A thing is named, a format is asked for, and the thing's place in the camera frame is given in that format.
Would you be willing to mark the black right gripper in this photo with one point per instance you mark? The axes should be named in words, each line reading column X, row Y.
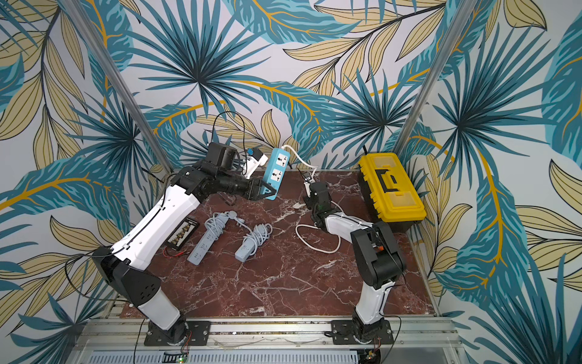
column 314, row 188

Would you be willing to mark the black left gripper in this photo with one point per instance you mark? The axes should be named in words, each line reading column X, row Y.
column 254, row 188

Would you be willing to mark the teal power strip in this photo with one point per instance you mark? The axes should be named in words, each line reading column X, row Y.
column 275, row 170

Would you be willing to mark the short grey power strip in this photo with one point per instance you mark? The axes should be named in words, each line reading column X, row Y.
column 250, row 244

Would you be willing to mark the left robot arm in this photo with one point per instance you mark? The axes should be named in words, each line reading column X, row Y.
column 124, row 265

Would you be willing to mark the yellow black toolbox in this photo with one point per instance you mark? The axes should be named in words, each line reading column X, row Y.
column 388, row 192

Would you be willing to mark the black balance charging board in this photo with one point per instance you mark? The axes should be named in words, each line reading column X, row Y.
column 181, row 234

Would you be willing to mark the aluminium frame post right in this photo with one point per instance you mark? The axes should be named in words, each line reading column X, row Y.
column 441, row 57

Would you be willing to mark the aluminium frame post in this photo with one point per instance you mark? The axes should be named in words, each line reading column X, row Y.
column 81, row 21
column 441, row 57

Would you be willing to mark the aluminium frame post left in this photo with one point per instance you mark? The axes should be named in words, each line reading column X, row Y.
column 81, row 21

